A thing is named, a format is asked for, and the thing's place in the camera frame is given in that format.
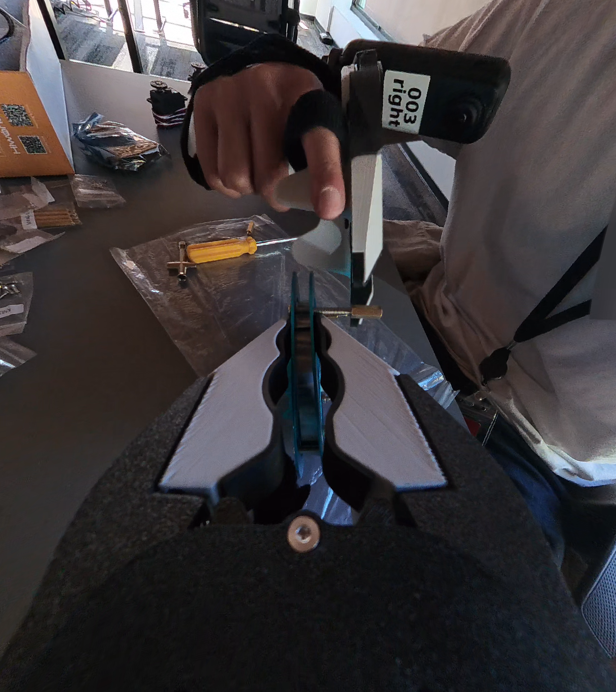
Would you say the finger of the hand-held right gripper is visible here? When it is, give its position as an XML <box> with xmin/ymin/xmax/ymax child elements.
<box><xmin>349</xmin><ymin>154</ymin><xmax>384</xmax><ymax>327</ymax></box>

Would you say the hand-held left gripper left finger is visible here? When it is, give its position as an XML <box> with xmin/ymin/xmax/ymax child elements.
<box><xmin>158</xmin><ymin>318</ymin><xmax>293</xmax><ymax>522</ymax></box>

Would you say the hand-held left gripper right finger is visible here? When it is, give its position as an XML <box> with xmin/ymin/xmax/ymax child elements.
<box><xmin>319</xmin><ymin>318</ymin><xmax>449</xmax><ymax>514</ymax></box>

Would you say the blue metal turntable disc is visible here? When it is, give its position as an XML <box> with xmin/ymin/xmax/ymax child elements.
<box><xmin>286</xmin><ymin>270</ymin><xmax>326</xmax><ymax>476</ymax></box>

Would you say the grey desk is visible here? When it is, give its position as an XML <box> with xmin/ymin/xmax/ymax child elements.
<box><xmin>0</xmin><ymin>59</ymin><xmax>465</xmax><ymax>649</ymax></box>

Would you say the person's right hand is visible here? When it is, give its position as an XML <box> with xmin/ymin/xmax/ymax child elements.
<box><xmin>192</xmin><ymin>62</ymin><xmax>348</xmax><ymax>219</ymax></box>

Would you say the large clear plastic bag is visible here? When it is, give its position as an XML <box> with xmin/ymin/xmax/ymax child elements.
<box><xmin>109</xmin><ymin>213</ymin><xmax>457</xmax><ymax>525</ymax></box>

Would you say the metal cross wrench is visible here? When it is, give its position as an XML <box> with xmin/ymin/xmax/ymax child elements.
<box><xmin>166</xmin><ymin>241</ymin><xmax>202</xmax><ymax>283</ymax></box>

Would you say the black servo motor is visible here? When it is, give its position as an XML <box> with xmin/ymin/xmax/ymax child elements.
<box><xmin>147</xmin><ymin>80</ymin><xmax>189</xmax><ymax>130</ymax></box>

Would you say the blue bag of dark parts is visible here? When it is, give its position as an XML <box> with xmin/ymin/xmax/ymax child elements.
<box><xmin>72</xmin><ymin>112</ymin><xmax>171</xmax><ymax>173</ymax></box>

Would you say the pile of clear parts bags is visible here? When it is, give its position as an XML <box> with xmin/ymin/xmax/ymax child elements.
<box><xmin>0</xmin><ymin>173</ymin><xmax>128</xmax><ymax>407</ymax></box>

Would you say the yellow handled screwdriver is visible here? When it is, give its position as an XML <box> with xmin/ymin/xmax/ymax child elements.
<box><xmin>185</xmin><ymin>236</ymin><xmax>300</xmax><ymax>266</ymax></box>

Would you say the black lanyard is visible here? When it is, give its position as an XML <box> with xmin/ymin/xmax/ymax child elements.
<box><xmin>478</xmin><ymin>224</ymin><xmax>608</xmax><ymax>386</ymax></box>

